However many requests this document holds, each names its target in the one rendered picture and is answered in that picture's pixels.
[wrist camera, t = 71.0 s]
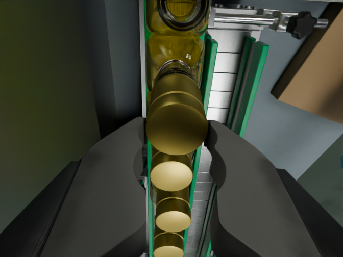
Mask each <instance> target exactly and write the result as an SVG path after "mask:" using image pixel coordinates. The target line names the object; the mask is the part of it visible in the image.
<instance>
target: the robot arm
mask: <svg viewBox="0 0 343 257"><path fill-rule="evenodd" d="M207 121H208V134H207V137H206V139H205V141H204V147H207V149H208V150H209V152H210V153H211V156H212V161H211V166H210V170H209V173H210V175H211V176H212V178H213V179H214V181H215V182H216V185H217V187H218V192H217V195H216V199H215V203H214V207H213V211H212V215H211V219H210V237H211V248H212V251H213V253H214V254H215V255H216V257H343V227H342V226H341V225H340V224H339V223H338V222H337V221H336V220H335V219H334V218H333V217H332V216H331V215H330V214H329V213H328V212H327V211H326V210H325V209H324V208H323V207H322V206H321V205H320V204H319V203H318V202H317V201H316V200H315V199H314V198H313V197H312V196H311V195H310V194H309V193H308V192H307V191H306V190H305V189H304V188H303V187H302V186H301V185H300V184H299V183H298V182H297V181H296V180H295V179H294V178H293V177H292V176H291V175H290V174H289V173H288V172H287V171H286V170H285V169H278V168H276V167H275V166H274V165H273V163H272V162H271V161H270V160H269V159H268V158H267V157H266V156H265V155H264V154H263V153H262V152H260V151H259V150H258V149H257V148H256V147H254V146H253V145H252V144H251V143H249V142H248V141H246V140H245V139H244V138H242V137H241V136H239V135H238V134H236V133H234V132H233V131H232V130H230V129H229V128H227V127H226V126H224V125H223V124H221V123H220V122H218V121H216V120H207ZM145 123H146V118H143V117H136V118H134V119H133V120H131V121H130V122H128V123H126V124H125V125H123V126H122V127H120V128H119V129H117V130H115V131H114V132H112V133H111V134H109V135H108V136H106V137H105V138H103V139H102V140H100V141H99V142H98V143H96V144H95V145H94V146H93V147H92V148H91V149H89V150H88V151H87V152H86V153H85V154H84V155H83V156H82V157H81V158H80V159H79V160H78V161H71V162H70V163H69V164H68V165H67V166H66V167H65V168H64V169H63V170H62V171H61V172H60V173H59V174H58V175H57V176H56V177H55V178H54V179H53V180H52V181H51V182H50V183H49V184H48V185H47V186H46V187H45V188H44V189H43V190H42V191H41V192H40V193H39V194H38V195H37V196H36V197H35V198H34V199H33V200H32V201H31V202H30V203H29V204H28V205H27V206H26V207H25V208H24V209H23V210H22V211H21V212H20V213H19V214H18V215H17V216H16V217H15V219H14V220H13V221H12V222H11V223H10V224H9V225H8V226H7V227H6V228H5V229H4V230H3V232H2V233H1V234H0V257H140V256H142V254H143V253H144V252H145V249H146V245H147V238H146V194H145V189H144V188H143V187H142V186H141V184H140V183H139V182H138V178H139V176H140V175H141V174H142V172H143V156H142V148H143V147H144V144H147V136H146V133H145Z"/></svg>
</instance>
